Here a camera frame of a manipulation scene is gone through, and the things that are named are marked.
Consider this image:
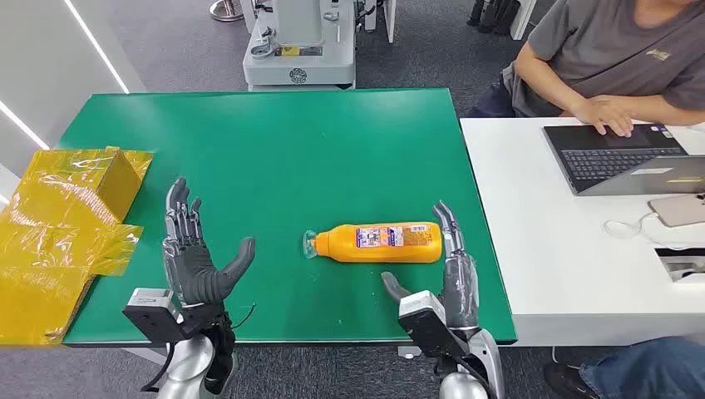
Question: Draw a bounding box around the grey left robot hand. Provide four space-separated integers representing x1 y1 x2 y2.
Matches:
162 176 257 308

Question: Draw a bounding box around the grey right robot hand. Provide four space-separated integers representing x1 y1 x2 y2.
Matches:
380 200 481 332

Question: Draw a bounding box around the orange plastic bottle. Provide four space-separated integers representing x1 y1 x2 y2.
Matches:
301 221 443 264

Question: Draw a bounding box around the dark shoe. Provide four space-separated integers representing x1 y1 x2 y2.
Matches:
544 362 601 399

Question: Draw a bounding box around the yellow film wrapped cardboard box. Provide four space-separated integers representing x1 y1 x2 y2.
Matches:
0 145 154 347

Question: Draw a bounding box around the black laptop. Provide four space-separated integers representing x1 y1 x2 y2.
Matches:
542 123 688 196

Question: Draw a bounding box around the person's leg in jeans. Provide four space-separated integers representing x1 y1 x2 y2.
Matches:
578 337 705 399

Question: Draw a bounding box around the grey laptop lid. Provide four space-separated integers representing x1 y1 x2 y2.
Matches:
577 155 705 198

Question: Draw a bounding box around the person's right hand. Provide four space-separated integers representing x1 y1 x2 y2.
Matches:
572 94 635 138

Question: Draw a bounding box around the pale pink phone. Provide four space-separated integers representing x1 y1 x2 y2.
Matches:
647 193 705 229

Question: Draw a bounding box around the white machine base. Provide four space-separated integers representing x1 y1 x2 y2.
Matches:
242 0 357 92

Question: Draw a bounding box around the chrome stand base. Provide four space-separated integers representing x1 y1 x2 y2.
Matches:
209 0 245 23

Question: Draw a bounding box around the person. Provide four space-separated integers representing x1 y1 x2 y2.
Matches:
468 0 705 138

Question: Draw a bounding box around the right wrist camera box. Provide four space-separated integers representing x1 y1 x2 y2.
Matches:
397 290 469 359

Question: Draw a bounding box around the thin black wire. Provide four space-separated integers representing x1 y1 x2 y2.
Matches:
229 303 258 332

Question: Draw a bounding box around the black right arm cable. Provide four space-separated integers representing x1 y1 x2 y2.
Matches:
437 352 500 399

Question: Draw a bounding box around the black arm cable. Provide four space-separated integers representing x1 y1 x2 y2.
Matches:
140 341 177 394
437 352 500 399

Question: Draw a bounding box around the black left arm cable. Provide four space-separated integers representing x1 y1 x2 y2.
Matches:
140 341 177 394

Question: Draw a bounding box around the white cable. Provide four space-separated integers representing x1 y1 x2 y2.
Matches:
603 211 670 246

